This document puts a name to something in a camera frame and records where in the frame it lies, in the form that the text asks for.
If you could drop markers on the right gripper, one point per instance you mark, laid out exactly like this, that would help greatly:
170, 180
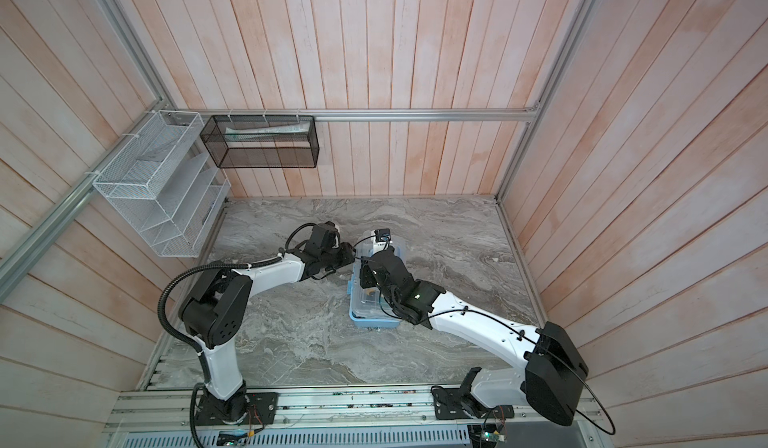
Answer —
368, 270

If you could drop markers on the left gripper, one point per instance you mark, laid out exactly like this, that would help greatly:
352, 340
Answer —
348, 256

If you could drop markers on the blue plastic tool box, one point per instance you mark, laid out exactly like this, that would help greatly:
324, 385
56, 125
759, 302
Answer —
367, 308

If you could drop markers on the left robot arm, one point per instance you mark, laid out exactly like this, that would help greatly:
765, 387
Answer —
213, 311

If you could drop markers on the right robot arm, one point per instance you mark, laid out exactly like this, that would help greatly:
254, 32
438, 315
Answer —
545, 371

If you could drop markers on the black mesh basket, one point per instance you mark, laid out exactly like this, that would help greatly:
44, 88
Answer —
262, 141

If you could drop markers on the horizontal aluminium wall rail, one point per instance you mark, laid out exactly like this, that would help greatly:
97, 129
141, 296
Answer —
386, 115

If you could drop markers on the aluminium mounting rail base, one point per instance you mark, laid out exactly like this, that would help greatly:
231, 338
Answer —
342, 416

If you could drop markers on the white wire mesh shelf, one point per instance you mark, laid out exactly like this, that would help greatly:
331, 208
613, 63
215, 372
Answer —
169, 196

